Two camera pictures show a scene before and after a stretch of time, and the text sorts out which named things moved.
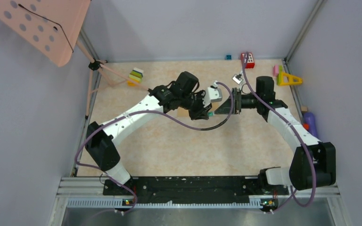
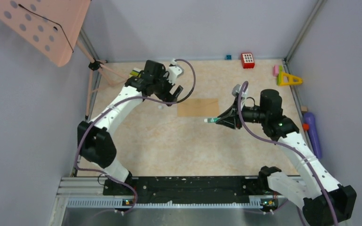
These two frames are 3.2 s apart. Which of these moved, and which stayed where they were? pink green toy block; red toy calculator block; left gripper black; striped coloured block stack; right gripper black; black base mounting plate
Moved: right gripper black; left gripper black
Stayed: striped coloured block stack; red toy calculator block; pink green toy block; black base mounting plate
